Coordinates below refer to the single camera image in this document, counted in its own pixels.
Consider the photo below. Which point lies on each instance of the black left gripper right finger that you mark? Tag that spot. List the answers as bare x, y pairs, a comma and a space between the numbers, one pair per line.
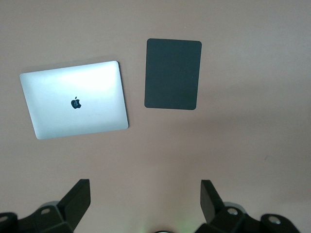
213, 211

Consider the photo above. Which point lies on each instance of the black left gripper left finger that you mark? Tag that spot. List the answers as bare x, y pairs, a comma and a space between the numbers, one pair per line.
70, 208

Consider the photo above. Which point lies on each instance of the black mouse pad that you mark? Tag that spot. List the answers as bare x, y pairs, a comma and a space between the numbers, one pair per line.
172, 72

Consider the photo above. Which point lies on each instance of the silver closed laptop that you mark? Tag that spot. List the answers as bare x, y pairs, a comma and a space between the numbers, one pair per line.
60, 97

